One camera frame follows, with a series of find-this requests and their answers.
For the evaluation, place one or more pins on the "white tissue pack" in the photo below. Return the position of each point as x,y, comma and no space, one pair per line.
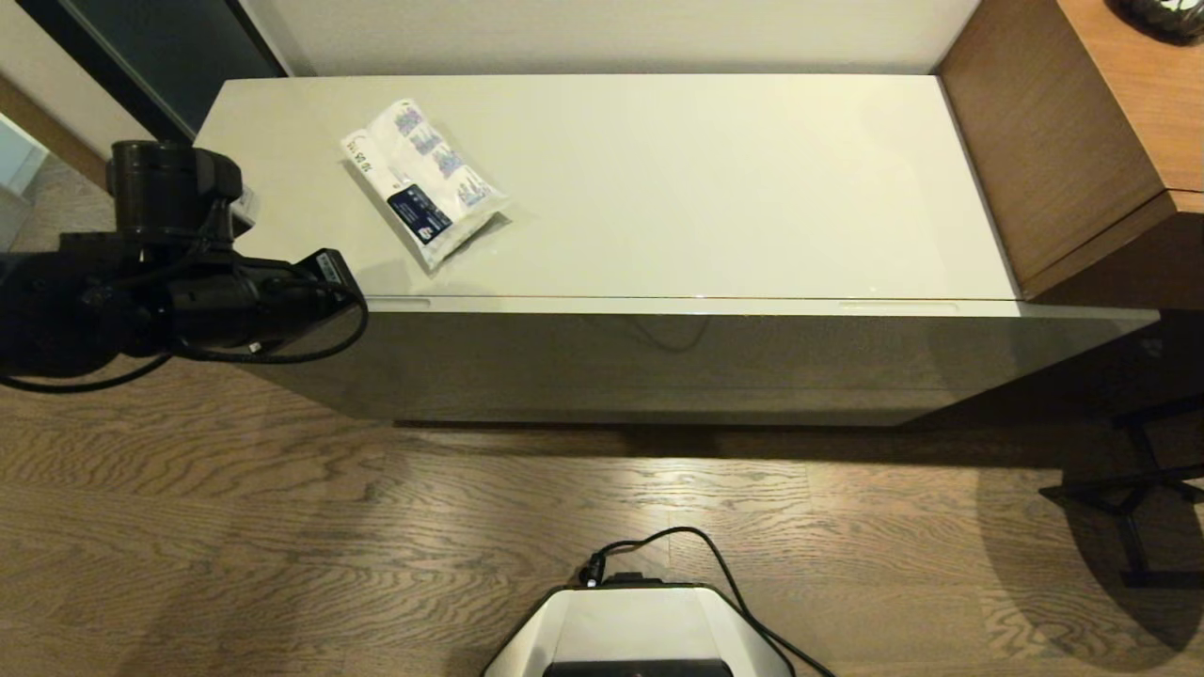
423,179

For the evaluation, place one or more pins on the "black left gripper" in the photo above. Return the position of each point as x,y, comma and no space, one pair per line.
254,301

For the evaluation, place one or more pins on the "pale blue white furniture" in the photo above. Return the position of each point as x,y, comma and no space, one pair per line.
17,155

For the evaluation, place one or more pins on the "dark decorative bowl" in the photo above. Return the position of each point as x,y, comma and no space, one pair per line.
1166,14

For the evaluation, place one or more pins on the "beige glossy cabinet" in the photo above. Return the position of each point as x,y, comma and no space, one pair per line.
677,188

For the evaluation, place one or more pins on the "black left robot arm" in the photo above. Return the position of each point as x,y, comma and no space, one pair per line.
56,310

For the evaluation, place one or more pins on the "dark glass door panel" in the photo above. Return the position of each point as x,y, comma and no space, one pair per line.
169,56

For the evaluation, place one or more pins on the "brown wooden cabinet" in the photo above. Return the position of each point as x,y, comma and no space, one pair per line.
1053,141

